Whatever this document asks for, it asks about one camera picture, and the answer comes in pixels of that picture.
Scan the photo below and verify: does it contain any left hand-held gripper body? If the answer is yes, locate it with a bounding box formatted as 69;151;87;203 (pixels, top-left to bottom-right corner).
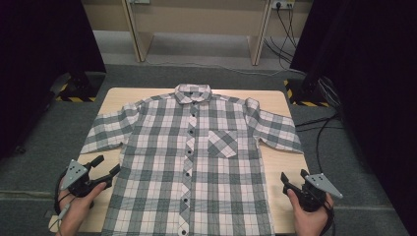
60;159;99;198

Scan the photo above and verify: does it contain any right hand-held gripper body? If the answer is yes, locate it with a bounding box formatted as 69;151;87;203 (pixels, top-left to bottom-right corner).
296;172;344;212

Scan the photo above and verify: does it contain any grey white plaid shirt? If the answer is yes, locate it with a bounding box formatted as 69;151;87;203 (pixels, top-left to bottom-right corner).
80;83;304;236

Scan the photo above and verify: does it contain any person's right hand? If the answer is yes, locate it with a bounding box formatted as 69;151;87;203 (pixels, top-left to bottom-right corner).
286;189;334;232

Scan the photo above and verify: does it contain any person's left hand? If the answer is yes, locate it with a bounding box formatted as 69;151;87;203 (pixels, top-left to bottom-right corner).
58;181;108;229

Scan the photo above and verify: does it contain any black stand base striped tape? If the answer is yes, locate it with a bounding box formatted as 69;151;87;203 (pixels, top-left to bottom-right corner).
50;71;106;102
283;78;330;107

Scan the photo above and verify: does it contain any black curtain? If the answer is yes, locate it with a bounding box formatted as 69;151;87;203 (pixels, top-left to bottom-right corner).
0;0;107;158
289;0;417;236

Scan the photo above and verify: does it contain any white power strip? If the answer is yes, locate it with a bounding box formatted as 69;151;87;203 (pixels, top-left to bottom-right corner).
270;0;295;10

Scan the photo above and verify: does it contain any long black floor cable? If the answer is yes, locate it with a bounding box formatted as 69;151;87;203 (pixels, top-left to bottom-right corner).
315;116;337;236

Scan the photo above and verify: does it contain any thick black left gripper cable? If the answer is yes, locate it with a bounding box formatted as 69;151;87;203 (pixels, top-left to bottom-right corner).
53;171;77;215

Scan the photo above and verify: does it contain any thick black gripper cable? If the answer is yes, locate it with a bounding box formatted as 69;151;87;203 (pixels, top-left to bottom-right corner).
53;171;77;215
323;199;336;236

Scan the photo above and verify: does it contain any thick black right gripper cable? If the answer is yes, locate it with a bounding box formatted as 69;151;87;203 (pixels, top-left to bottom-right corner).
323;199;336;236

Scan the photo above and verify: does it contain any thin grey cable with plug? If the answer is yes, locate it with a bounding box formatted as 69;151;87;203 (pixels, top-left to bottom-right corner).
56;202;72;231

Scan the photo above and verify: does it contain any pair of black floor cables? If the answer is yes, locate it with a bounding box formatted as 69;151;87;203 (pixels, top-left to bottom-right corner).
294;112;343;133

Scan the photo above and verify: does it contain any cable bundle on stand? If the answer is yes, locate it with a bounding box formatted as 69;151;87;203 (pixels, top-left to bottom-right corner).
316;76;343;116

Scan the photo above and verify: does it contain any white floor cable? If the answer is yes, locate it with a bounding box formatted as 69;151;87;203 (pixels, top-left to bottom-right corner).
146;60;308;77

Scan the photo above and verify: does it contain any black power cable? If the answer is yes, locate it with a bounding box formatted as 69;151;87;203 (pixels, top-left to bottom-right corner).
275;2;298;50

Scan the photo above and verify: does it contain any beige wooden desk frame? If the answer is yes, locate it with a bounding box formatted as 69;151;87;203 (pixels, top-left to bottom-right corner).
81;0;314;67

